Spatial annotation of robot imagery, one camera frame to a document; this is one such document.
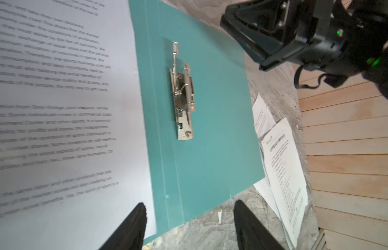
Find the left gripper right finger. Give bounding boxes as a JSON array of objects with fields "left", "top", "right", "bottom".
[{"left": 234, "top": 200, "right": 284, "bottom": 250}]

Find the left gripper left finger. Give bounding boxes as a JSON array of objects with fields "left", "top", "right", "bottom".
[{"left": 100, "top": 203, "right": 147, "bottom": 250}]

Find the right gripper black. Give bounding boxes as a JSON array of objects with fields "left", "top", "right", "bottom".
[{"left": 220, "top": 1, "right": 349, "bottom": 71}]

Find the printed paper sheet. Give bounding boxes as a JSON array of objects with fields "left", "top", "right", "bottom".
[
  {"left": 0, "top": 1, "right": 157, "bottom": 250},
  {"left": 260, "top": 118, "right": 308, "bottom": 249},
  {"left": 252, "top": 93, "right": 276, "bottom": 138}
]

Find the printed paper sheet back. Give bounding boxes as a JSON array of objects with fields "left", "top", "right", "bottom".
[{"left": 252, "top": 93, "right": 276, "bottom": 138}]

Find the printed paper sheet front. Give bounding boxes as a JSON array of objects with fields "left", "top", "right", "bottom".
[{"left": 0, "top": 1, "right": 157, "bottom": 250}]

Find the metal folder clip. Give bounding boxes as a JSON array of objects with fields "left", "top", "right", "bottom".
[{"left": 170, "top": 42, "right": 196, "bottom": 141}]

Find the green file folder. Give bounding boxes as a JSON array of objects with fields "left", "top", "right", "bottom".
[{"left": 129, "top": 1, "right": 265, "bottom": 236}]

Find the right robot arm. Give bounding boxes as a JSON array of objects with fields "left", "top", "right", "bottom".
[{"left": 220, "top": 1, "right": 388, "bottom": 100}]

